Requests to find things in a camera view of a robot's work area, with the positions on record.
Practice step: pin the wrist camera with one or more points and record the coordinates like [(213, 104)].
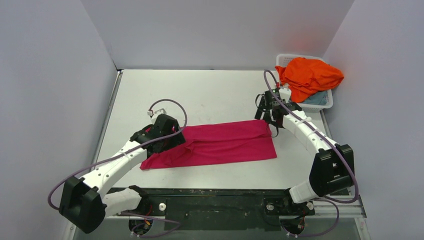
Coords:
[(155, 113), (285, 94)]

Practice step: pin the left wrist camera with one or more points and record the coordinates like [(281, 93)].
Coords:
[(155, 113)]

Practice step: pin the white plastic laundry basket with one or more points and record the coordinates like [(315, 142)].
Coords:
[(283, 60)]

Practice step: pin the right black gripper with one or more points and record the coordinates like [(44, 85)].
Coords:
[(265, 110)]

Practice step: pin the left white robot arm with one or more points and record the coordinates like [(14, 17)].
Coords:
[(86, 201)]

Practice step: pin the magenta t-shirt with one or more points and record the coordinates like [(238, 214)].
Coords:
[(215, 144)]

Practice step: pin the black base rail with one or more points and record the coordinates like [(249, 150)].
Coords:
[(227, 209)]

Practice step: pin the light blue t-shirt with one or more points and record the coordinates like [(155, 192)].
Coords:
[(319, 99)]

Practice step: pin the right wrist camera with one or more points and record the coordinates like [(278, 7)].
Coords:
[(285, 94)]

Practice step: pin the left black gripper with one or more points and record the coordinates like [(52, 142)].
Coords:
[(177, 139)]

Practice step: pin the orange t-shirt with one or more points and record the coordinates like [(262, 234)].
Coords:
[(306, 77)]

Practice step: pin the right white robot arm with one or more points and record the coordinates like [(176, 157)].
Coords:
[(333, 164)]

